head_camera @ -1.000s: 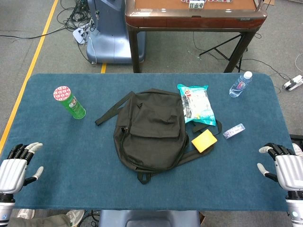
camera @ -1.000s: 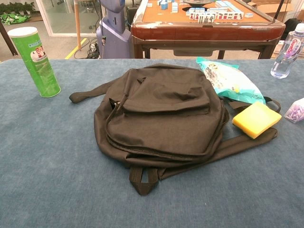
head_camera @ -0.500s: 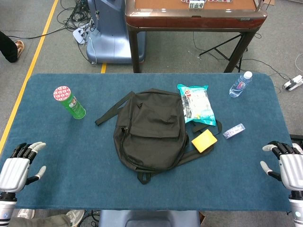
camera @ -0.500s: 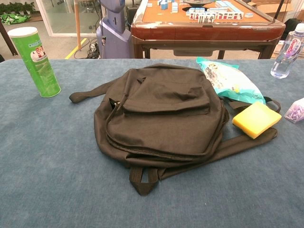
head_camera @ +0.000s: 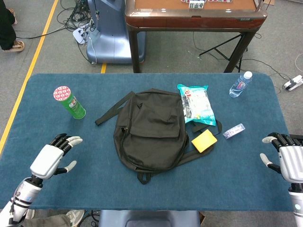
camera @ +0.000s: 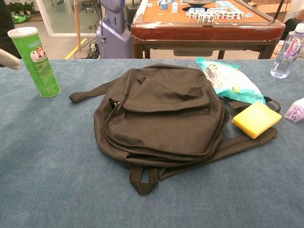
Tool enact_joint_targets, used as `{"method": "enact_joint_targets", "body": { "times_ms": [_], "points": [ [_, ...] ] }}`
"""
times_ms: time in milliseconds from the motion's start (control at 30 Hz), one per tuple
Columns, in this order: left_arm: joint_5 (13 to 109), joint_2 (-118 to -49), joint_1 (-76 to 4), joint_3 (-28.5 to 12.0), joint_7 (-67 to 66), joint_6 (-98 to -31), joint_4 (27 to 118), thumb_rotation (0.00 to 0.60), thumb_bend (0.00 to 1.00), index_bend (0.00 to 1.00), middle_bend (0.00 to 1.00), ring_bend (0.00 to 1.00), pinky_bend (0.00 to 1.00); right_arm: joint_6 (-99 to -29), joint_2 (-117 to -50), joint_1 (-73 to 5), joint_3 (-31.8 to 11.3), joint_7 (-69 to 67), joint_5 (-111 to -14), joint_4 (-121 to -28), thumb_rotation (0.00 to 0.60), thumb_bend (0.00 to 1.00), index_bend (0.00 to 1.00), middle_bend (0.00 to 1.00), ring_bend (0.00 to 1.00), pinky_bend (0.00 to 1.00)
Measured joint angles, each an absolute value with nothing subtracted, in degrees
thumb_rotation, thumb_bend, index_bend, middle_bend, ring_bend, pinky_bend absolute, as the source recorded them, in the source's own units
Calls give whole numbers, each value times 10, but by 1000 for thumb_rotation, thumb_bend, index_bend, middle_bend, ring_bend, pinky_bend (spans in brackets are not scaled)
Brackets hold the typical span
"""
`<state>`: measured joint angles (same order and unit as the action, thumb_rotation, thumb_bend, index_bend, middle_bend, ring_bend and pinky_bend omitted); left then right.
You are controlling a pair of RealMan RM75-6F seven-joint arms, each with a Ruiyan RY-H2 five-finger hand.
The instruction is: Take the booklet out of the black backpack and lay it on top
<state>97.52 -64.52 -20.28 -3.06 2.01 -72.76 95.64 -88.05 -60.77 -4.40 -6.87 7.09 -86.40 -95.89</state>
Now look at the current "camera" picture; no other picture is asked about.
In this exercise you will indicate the yellow sponge block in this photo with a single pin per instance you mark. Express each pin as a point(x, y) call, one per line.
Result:
point(255, 118)

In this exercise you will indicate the white plastic basket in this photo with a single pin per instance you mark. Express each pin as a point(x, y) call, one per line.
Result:
point(280, 48)

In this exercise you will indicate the green potted plant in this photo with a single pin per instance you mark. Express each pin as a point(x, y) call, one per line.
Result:
point(21, 7)

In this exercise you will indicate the clear plastic water bottle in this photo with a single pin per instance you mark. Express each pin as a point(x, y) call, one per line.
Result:
point(285, 59)

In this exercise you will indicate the green plastic wrapper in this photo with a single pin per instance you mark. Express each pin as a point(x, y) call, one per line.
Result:
point(21, 18)

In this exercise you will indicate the black tripod stand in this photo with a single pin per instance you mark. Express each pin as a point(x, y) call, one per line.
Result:
point(279, 9)

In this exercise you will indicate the white blue mahjong tile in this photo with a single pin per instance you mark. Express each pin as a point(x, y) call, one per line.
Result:
point(249, 15)

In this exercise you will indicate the teal snack bag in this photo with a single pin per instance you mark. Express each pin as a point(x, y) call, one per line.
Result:
point(228, 80)

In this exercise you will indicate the person in dark clothes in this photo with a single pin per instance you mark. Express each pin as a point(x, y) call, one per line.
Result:
point(6, 28)

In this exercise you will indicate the wooden post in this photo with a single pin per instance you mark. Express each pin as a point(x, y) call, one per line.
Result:
point(78, 23)

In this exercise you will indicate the blue grey robot stand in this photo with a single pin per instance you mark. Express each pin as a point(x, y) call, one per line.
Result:
point(114, 40)

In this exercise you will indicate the dark round dish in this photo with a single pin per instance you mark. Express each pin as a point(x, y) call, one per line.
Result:
point(198, 2)

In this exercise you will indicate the green chip can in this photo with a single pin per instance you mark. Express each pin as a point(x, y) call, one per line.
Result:
point(40, 66)

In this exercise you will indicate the black fabric backpack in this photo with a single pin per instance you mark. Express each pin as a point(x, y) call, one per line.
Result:
point(154, 118)

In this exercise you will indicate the brown mahjong table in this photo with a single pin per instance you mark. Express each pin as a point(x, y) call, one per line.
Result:
point(202, 31)

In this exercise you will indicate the blue table cloth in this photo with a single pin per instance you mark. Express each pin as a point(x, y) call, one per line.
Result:
point(47, 166)

